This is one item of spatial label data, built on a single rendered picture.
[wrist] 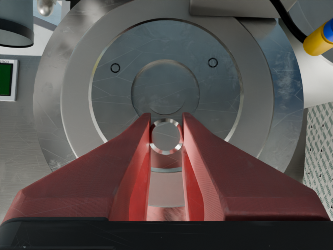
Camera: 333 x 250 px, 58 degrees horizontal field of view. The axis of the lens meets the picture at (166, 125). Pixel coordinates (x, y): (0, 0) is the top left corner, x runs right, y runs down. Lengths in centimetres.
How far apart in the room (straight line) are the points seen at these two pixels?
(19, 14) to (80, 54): 231
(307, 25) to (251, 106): 6
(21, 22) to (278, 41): 235
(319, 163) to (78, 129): 30
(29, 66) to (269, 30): 45
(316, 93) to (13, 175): 47
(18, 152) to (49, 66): 39
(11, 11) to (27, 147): 196
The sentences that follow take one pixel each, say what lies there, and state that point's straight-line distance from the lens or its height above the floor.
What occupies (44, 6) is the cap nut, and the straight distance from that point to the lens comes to 57.
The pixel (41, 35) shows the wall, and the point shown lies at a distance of 378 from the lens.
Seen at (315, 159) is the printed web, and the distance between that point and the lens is 41.
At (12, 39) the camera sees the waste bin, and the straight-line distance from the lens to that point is 283.
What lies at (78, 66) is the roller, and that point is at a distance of 17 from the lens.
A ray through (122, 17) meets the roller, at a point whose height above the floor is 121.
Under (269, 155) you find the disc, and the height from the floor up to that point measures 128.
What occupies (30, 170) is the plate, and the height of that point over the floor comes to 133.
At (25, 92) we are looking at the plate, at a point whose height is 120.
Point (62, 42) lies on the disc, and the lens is 18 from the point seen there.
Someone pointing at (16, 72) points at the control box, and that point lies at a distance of 57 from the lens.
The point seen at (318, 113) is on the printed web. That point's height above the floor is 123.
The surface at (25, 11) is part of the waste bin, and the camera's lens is 252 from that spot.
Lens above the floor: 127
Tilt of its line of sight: 3 degrees down
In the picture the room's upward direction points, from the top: 177 degrees counter-clockwise
